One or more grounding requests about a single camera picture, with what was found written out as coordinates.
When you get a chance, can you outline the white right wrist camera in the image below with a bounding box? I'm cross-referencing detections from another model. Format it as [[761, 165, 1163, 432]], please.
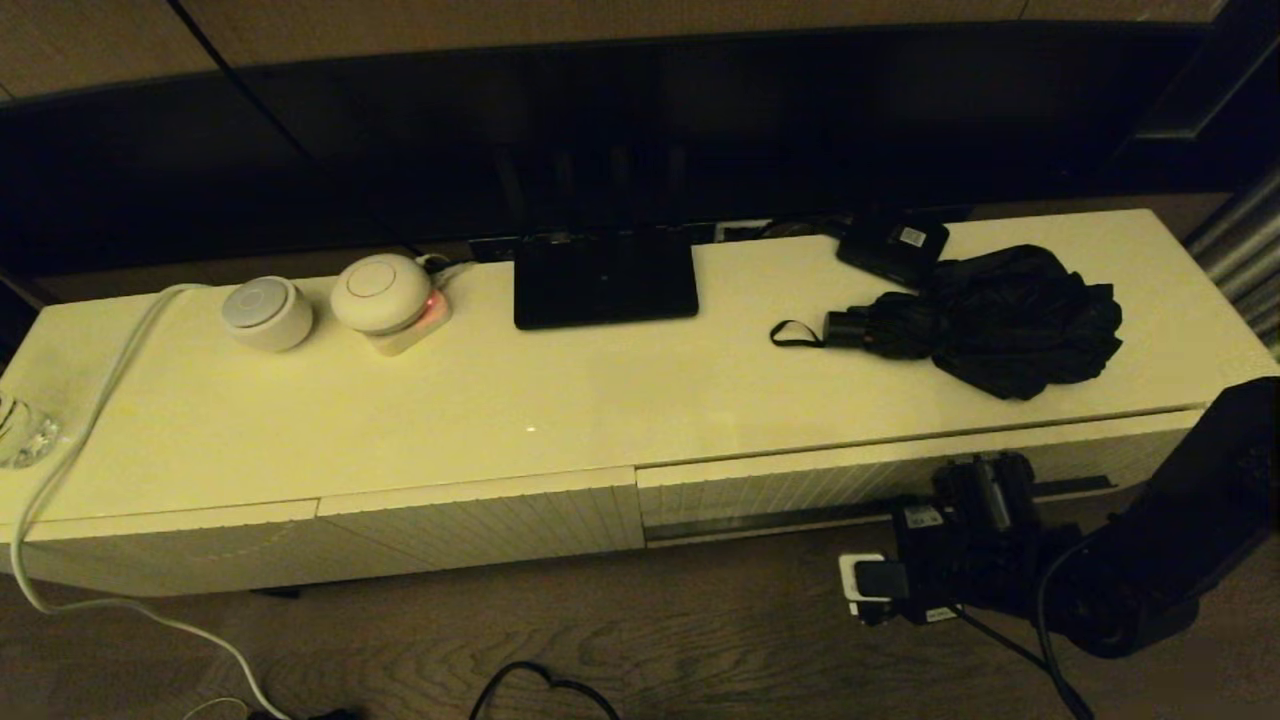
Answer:
[[838, 551, 907, 619]]

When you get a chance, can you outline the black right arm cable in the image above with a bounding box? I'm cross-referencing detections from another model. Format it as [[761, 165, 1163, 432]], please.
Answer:
[[945, 560, 1101, 720]]

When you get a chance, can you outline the black television base plate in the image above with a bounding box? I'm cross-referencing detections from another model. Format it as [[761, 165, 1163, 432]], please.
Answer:
[[513, 228, 700, 332]]

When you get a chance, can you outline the thick white power cable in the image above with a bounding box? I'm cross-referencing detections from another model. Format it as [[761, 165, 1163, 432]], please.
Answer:
[[12, 283, 291, 720]]

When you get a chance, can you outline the black umbrella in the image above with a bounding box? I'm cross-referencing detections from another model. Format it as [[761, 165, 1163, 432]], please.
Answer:
[[768, 244, 1124, 401]]

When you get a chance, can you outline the white ribbed cabinet door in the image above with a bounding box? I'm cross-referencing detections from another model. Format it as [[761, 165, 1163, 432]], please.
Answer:
[[316, 466, 646, 581], [0, 498, 323, 601]]

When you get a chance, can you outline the black television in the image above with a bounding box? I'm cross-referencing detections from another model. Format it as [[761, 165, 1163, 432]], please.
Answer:
[[0, 22, 1226, 283]]

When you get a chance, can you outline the grey pleated curtain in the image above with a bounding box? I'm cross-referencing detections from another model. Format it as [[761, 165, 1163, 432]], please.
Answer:
[[1183, 165, 1280, 363]]

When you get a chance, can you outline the white ribbed drawer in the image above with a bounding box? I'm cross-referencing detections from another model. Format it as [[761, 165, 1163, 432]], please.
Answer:
[[636, 408, 1206, 549]]

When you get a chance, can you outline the black set-top box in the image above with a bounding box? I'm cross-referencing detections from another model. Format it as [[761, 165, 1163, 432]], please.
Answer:
[[835, 214, 951, 291]]

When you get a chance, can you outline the white TV cabinet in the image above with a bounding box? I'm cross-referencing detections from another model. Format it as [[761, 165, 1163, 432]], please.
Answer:
[[0, 208, 1280, 601]]

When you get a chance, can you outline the white dome device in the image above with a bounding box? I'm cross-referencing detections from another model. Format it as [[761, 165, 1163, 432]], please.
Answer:
[[330, 253, 434, 337]]

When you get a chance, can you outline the white power strip red light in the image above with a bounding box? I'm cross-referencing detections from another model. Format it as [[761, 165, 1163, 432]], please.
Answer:
[[365, 285, 454, 358]]

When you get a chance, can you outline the black floor cable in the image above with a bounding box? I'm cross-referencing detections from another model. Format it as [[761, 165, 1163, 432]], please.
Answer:
[[468, 661, 623, 720]]

